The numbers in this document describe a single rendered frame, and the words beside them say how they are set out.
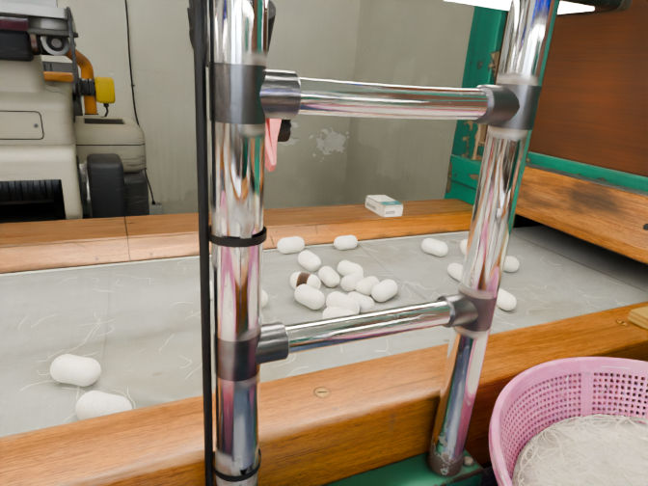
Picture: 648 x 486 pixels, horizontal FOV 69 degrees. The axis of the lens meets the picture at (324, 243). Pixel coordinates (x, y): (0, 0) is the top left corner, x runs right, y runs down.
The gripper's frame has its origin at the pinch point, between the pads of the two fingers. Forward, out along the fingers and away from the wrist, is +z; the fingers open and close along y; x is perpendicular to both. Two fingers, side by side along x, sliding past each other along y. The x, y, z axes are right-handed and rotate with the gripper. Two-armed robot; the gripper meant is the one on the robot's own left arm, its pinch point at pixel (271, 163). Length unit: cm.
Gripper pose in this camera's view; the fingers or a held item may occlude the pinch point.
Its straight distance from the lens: 60.4
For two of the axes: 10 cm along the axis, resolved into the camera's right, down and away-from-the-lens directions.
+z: 2.7, 8.6, -4.4
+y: 9.1, -0.8, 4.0
